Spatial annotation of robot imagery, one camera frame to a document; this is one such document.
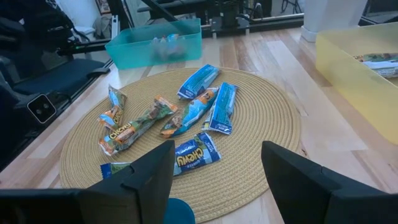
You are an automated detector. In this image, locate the yellow translucent plastic bin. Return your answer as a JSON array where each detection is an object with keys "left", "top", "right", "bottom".
[{"left": 315, "top": 22, "right": 398, "bottom": 146}]

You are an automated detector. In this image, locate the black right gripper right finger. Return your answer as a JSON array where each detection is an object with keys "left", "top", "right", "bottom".
[{"left": 261, "top": 141, "right": 358, "bottom": 224}]

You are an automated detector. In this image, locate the blue Chewy granola bar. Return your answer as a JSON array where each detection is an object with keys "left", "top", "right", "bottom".
[
  {"left": 176, "top": 63, "right": 221, "bottom": 101},
  {"left": 201, "top": 81, "right": 239, "bottom": 136},
  {"left": 99, "top": 132, "right": 222, "bottom": 180}
]

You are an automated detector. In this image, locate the black office chair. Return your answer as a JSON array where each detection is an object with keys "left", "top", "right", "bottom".
[{"left": 0, "top": 0, "right": 110, "bottom": 97}]

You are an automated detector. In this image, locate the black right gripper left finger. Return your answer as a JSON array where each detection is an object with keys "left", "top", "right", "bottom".
[{"left": 77, "top": 139, "right": 176, "bottom": 224}]

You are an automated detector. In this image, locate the orange-ended Chewy granola bar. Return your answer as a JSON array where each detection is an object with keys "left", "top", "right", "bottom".
[
  {"left": 97, "top": 85, "right": 128, "bottom": 133},
  {"left": 159, "top": 86, "right": 220, "bottom": 139},
  {"left": 98, "top": 94, "right": 180, "bottom": 157}
]

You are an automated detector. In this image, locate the teal translucent plastic bin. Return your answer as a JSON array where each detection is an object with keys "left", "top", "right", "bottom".
[{"left": 104, "top": 17, "right": 203, "bottom": 71}]

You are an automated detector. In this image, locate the round woven straw placemat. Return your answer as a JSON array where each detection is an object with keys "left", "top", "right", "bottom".
[{"left": 58, "top": 67, "right": 302, "bottom": 223}]

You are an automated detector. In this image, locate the black table-level camera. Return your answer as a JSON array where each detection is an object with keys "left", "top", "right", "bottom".
[{"left": 14, "top": 93, "right": 58, "bottom": 125}]

